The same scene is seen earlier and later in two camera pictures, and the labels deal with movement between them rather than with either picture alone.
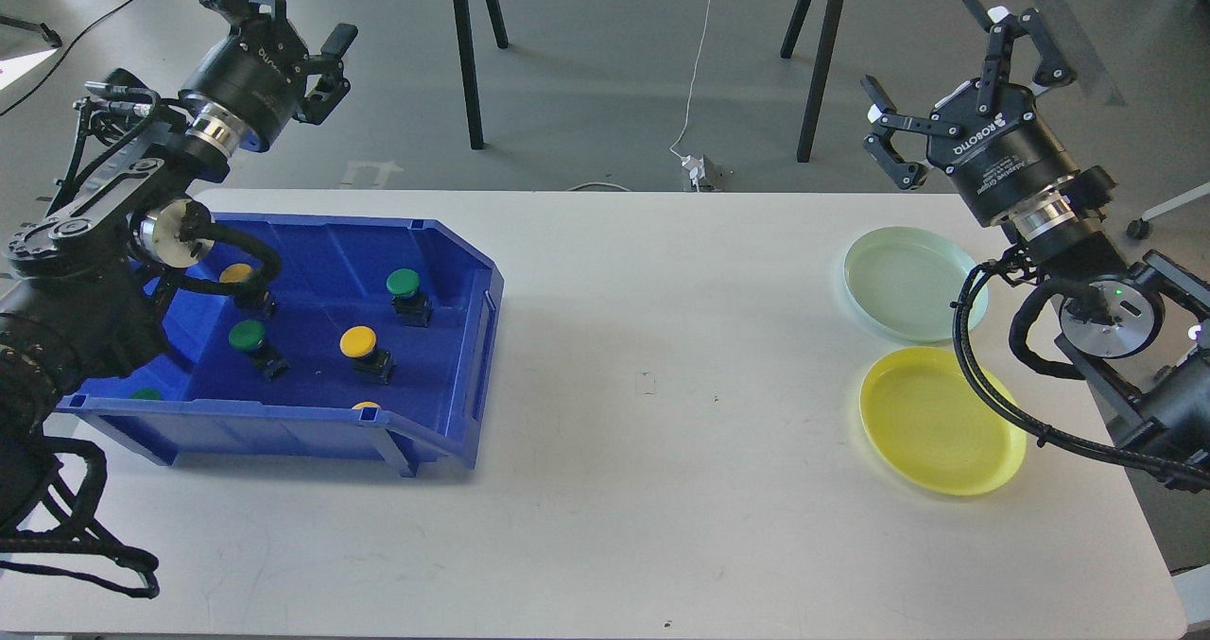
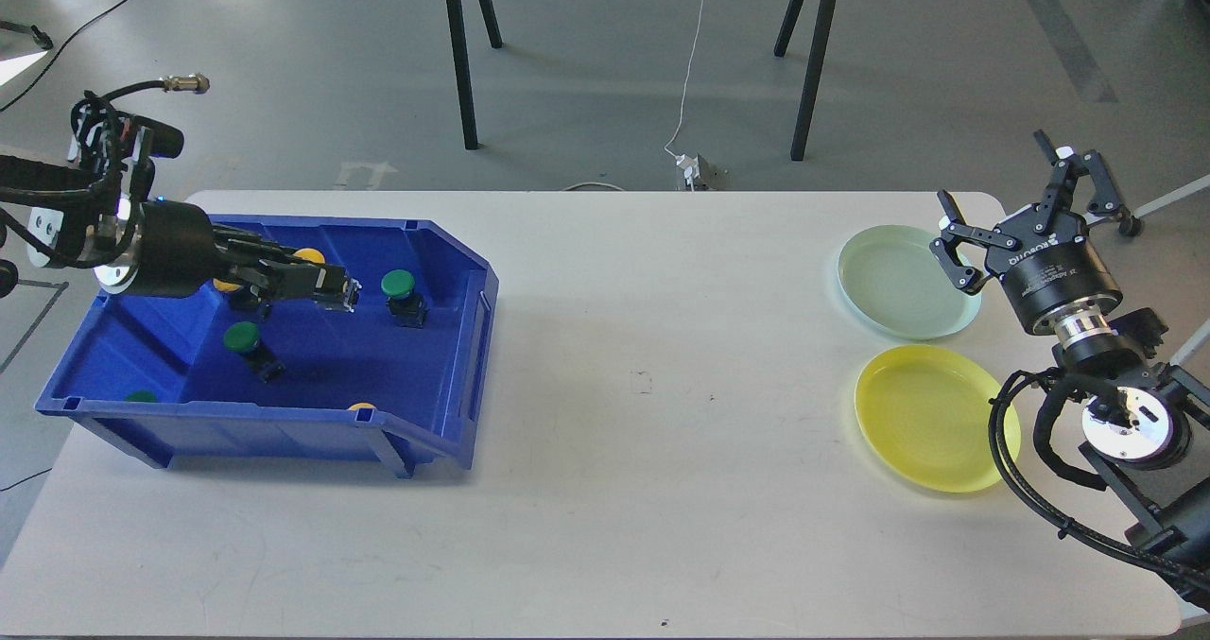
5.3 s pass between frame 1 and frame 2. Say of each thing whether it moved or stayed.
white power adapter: stayed
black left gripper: moved
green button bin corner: stayed
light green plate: stayed
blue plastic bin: stayed
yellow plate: stayed
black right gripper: moved
